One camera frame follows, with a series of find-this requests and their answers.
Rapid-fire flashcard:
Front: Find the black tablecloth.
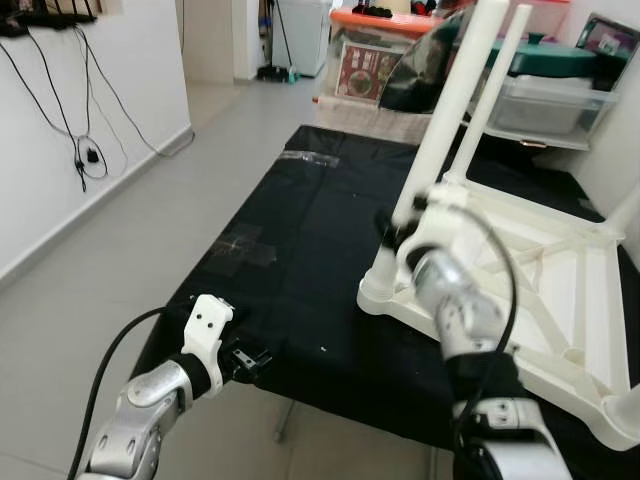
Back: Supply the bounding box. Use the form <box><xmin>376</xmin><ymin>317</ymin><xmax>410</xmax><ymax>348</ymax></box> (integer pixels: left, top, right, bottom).
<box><xmin>130</xmin><ymin>122</ymin><xmax>640</xmax><ymax>480</ymax></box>

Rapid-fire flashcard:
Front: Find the black bag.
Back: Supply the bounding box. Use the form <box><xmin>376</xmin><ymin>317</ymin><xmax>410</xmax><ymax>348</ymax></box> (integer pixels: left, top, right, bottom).
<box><xmin>380</xmin><ymin>15</ymin><xmax>471</xmax><ymax>113</ymax></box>

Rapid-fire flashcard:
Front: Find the white plastic children table top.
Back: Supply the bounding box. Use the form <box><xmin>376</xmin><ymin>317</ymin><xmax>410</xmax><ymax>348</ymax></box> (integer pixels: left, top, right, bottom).
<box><xmin>357</xmin><ymin>172</ymin><xmax>640</xmax><ymax>451</ymax></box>

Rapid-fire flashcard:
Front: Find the long-handled broom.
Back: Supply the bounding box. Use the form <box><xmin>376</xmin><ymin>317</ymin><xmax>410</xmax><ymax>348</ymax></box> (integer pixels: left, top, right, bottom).
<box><xmin>255</xmin><ymin>0</ymin><xmax>301</xmax><ymax>83</ymax></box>

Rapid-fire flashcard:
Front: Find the clear tape strip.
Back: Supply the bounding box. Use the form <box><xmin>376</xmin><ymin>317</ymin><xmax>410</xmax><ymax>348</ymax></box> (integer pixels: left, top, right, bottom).
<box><xmin>278</xmin><ymin>150</ymin><xmax>341</xmax><ymax>169</ymax></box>

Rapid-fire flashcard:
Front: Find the pink clear red-lidded box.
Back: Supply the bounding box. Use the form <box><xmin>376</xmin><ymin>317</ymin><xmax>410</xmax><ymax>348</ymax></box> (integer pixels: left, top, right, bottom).
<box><xmin>505</xmin><ymin>0</ymin><xmax>573</xmax><ymax>36</ymax></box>

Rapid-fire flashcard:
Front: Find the dark photo-print box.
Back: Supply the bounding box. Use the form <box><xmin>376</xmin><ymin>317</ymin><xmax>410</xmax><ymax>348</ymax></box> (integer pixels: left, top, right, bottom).
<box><xmin>575</xmin><ymin>12</ymin><xmax>640</xmax><ymax>63</ymax></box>

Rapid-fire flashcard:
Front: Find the beige low bench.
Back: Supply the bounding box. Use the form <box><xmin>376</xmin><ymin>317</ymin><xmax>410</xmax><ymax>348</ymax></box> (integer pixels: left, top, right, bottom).
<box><xmin>315</xmin><ymin>92</ymin><xmax>441</xmax><ymax>146</ymax></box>

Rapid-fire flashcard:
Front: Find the white fridge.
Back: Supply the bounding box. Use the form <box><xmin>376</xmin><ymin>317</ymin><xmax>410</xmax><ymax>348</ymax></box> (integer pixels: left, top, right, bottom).
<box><xmin>275</xmin><ymin>0</ymin><xmax>336</xmax><ymax>79</ymax></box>

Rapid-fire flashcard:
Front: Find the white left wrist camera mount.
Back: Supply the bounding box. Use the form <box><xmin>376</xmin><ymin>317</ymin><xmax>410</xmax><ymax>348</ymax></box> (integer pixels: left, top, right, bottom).
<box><xmin>185</xmin><ymin>295</ymin><xmax>236</xmax><ymax>386</ymax></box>

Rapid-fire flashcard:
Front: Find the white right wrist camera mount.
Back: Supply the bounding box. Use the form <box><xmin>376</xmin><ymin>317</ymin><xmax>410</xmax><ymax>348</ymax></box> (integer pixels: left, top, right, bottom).
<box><xmin>395</xmin><ymin>185</ymin><xmax>471</xmax><ymax>281</ymax></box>

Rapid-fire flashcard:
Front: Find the black wall power cable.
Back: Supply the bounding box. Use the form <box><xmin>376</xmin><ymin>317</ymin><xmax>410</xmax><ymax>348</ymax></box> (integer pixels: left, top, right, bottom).
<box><xmin>0</xmin><ymin>30</ymin><xmax>196</xmax><ymax>191</ymax></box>

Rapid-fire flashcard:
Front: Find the clear plastic storage box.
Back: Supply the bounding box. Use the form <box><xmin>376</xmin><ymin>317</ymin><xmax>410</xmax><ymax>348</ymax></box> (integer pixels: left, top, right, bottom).
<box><xmin>490</xmin><ymin>72</ymin><xmax>621</xmax><ymax>151</ymax></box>

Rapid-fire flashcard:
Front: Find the beige door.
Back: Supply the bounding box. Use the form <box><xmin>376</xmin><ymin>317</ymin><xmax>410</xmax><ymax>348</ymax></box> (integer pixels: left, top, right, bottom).
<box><xmin>180</xmin><ymin>0</ymin><xmax>241</xmax><ymax>83</ymax></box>

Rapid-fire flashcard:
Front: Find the orange-lidded clear storage box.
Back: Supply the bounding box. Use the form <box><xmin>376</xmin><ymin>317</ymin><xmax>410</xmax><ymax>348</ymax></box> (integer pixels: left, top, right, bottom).
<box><xmin>330</xmin><ymin>8</ymin><xmax>446</xmax><ymax>106</ymax></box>

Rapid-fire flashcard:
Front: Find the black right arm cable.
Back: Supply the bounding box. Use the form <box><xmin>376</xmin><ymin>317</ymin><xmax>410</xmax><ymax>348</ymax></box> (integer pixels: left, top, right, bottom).
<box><xmin>440</xmin><ymin>205</ymin><xmax>521</xmax><ymax>421</ymax></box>

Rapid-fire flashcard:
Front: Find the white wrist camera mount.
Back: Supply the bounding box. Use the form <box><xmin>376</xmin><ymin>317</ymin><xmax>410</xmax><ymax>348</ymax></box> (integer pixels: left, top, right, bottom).
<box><xmin>395</xmin><ymin>185</ymin><xmax>471</xmax><ymax>281</ymax></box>
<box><xmin>185</xmin><ymin>295</ymin><xmax>236</xmax><ymax>386</ymax></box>

